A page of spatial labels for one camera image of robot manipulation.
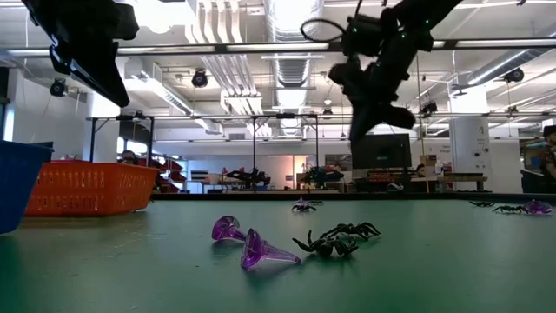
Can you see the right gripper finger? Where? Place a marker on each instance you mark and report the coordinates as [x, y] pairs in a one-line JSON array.
[[375, 119], [358, 126]]

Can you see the background black robot arm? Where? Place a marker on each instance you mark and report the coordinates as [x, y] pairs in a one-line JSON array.
[[323, 175], [249, 177]]

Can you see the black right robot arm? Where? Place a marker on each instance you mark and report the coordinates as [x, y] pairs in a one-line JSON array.
[[417, 21]]

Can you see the black computer monitor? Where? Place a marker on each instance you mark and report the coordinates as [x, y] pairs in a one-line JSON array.
[[386, 152]]

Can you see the thin hanging rod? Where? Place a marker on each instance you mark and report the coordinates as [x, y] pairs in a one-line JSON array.
[[420, 130]]

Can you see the black ceiling spot lamp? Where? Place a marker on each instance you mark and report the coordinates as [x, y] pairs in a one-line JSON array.
[[200, 79], [429, 108], [514, 75], [58, 88]]

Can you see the cardboard box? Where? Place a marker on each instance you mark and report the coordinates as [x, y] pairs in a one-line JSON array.
[[430, 161]]

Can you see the wooden desk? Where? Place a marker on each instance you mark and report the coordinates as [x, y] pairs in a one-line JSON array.
[[452, 178]]

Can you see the white round column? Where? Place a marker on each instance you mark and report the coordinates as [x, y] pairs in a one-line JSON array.
[[471, 148]]

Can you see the person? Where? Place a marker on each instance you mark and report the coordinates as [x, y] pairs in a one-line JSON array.
[[549, 152], [128, 157]]

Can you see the blue storage bins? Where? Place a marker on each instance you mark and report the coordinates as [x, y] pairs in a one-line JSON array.
[[534, 161]]

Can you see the black office chair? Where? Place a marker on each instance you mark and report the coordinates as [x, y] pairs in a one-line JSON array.
[[533, 182]]

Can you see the orange plastic basket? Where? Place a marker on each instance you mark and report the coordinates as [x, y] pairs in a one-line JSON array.
[[91, 189]]

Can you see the red storage bins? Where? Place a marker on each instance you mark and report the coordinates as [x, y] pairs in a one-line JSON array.
[[171, 171]]

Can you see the blue plastic basket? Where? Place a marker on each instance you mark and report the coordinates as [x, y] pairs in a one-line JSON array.
[[17, 187]]

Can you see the silver ventilation duct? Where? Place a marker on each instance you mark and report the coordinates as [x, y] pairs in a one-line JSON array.
[[294, 65]]

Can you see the black overhead frame beam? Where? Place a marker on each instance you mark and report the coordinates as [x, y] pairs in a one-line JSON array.
[[217, 47]]

